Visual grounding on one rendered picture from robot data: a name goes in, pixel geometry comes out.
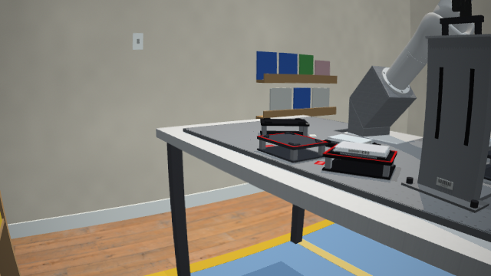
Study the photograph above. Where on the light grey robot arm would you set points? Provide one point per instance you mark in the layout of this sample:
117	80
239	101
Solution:
414	56

